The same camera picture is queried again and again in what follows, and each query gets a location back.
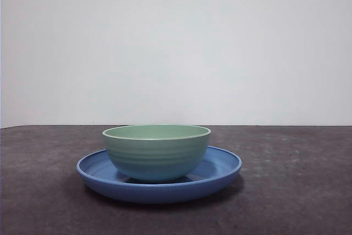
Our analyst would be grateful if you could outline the green ribbed bowl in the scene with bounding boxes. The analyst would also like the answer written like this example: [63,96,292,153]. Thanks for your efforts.
[102,124,212,183]

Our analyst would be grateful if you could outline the blue round plate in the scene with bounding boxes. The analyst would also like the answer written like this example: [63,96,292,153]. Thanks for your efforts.
[76,145,243,205]

